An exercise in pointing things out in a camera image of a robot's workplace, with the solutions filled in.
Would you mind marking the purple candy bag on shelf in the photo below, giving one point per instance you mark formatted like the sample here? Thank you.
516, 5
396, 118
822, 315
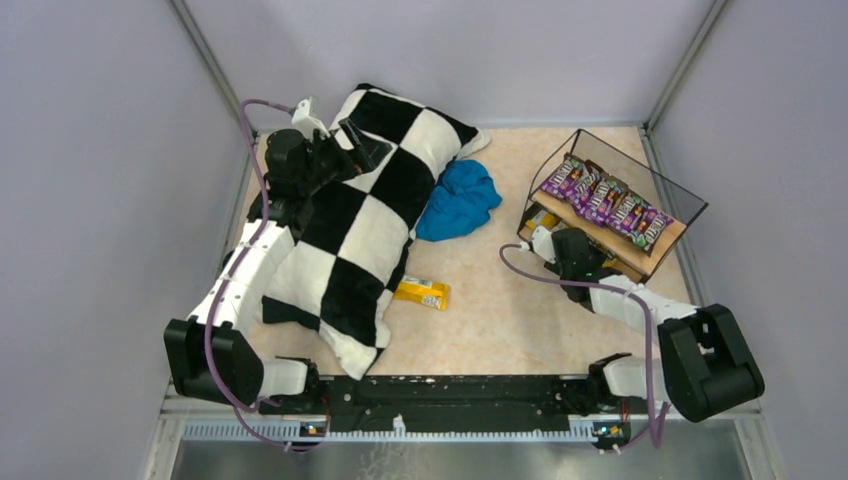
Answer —
559, 182

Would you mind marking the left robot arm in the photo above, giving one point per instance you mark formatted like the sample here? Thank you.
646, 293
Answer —
208, 353

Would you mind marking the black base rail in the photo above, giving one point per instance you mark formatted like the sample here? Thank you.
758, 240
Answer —
423, 409

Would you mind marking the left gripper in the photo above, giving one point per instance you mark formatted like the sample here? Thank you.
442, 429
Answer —
342, 148

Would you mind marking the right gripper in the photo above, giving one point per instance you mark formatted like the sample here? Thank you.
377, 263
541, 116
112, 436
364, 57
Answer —
579, 263

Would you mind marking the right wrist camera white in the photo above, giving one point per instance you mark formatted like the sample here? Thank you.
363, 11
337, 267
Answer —
542, 243

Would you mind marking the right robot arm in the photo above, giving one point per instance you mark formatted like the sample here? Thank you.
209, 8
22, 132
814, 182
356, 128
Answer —
705, 366

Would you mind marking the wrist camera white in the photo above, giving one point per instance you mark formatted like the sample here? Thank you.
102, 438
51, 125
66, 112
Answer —
542, 243
306, 122

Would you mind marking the blue crumpled cloth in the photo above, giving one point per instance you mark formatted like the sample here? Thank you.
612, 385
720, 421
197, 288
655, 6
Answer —
460, 202

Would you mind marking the yellow candy bag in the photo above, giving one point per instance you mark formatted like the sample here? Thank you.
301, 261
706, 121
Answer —
542, 218
423, 292

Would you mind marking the black white checkered pillow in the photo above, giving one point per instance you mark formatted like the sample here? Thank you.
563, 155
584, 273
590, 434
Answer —
341, 275

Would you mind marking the purple candy bag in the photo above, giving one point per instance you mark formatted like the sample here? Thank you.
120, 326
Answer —
559, 182
649, 228
581, 190
605, 196
625, 216

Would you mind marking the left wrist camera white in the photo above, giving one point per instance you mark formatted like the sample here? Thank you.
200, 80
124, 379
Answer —
306, 122

